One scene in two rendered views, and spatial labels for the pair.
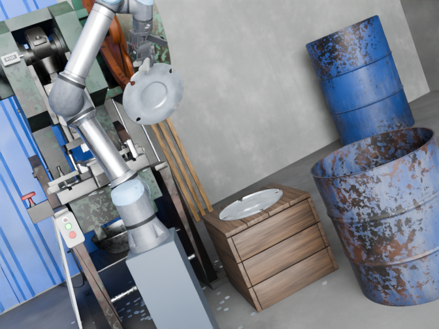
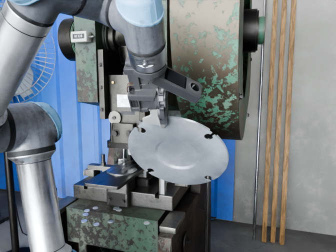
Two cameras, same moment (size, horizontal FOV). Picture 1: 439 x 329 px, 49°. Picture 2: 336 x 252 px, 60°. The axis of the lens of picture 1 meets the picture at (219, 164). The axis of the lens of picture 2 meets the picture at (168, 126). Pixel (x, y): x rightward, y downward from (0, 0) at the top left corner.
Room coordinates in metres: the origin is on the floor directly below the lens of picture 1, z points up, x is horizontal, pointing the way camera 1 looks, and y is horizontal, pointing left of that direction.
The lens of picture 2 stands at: (1.44, -0.33, 1.14)
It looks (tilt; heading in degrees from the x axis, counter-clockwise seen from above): 9 degrees down; 37
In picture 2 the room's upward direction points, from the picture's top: straight up
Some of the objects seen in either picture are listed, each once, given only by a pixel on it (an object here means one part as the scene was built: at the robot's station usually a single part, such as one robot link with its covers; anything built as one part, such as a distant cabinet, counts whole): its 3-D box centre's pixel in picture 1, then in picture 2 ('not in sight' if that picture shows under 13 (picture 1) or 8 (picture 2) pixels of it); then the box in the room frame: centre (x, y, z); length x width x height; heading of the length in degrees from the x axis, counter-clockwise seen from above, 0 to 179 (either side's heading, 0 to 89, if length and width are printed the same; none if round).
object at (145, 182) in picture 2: (96, 168); (135, 175); (2.37, 0.57, 0.72); 0.20 x 0.16 x 0.03; 110
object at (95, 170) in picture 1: (102, 170); (117, 189); (2.20, 0.51, 0.72); 0.25 x 0.14 x 0.14; 20
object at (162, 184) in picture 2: (131, 147); (162, 181); (2.30, 0.36, 0.75); 0.03 x 0.03 x 0.10; 20
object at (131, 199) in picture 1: (132, 201); not in sight; (1.69, 0.34, 0.62); 0.13 x 0.12 x 0.14; 4
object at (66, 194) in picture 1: (100, 177); (135, 185); (2.36, 0.57, 0.68); 0.45 x 0.30 x 0.06; 110
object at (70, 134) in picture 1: (69, 108); (129, 106); (2.32, 0.55, 1.04); 0.17 x 0.15 x 0.30; 20
